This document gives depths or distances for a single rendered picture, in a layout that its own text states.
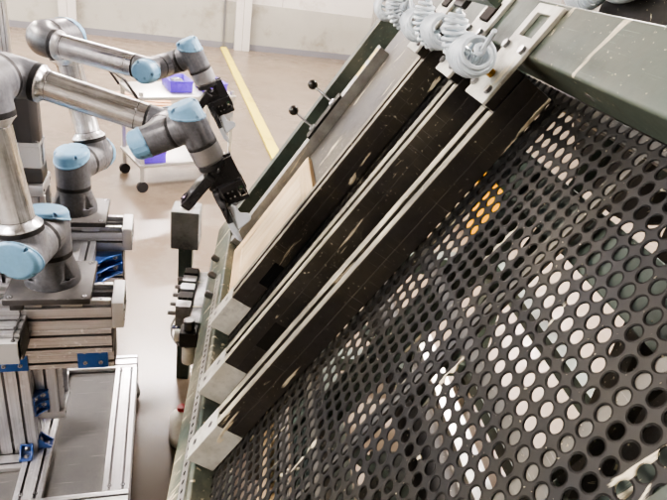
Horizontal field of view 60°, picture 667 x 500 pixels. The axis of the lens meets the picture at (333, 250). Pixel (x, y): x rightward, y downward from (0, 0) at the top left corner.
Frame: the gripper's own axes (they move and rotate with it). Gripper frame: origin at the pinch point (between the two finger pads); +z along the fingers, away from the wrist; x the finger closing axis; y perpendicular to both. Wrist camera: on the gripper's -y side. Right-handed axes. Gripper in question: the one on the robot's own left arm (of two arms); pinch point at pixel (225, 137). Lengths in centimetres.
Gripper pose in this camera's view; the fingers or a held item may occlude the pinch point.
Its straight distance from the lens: 214.8
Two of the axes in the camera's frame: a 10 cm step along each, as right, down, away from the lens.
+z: 3.3, 7.8, 5.2
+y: 9.2, -4.0, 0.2
